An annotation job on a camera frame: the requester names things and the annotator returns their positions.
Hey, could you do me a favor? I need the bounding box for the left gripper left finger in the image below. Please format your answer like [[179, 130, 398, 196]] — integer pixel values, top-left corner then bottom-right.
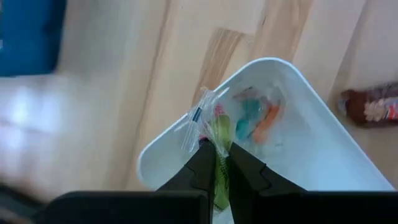
[[157, 138, 218, 215]]

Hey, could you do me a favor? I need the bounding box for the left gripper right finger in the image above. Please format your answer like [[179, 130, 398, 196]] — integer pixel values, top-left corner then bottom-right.
[[228, 142, 308, 224]]

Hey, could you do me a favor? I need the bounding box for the green gummy clear wrapper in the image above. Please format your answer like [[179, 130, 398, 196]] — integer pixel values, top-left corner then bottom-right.
[[181, 86, 234, 213]]

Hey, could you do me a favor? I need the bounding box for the red gummy clear wrapper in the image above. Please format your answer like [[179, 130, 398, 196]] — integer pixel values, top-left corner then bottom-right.
[[213, 104, 226, 118]]

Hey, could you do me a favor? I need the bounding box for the orange gummy clear wrapper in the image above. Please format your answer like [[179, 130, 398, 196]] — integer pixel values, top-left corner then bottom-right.
[[252, 104, 283, 144]]

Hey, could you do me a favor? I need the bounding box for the chocolate bar brown wrapper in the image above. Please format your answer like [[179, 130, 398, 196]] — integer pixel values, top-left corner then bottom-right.
[[338, 81, 398, 128]]

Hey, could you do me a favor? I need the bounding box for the white plastic bin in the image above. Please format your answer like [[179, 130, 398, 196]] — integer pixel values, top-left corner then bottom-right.
[[136, 57, 396, 224]]

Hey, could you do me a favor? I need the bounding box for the blue plastic bin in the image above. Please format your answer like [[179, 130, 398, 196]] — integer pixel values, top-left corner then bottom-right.
[[0, 0, 68, 78]]

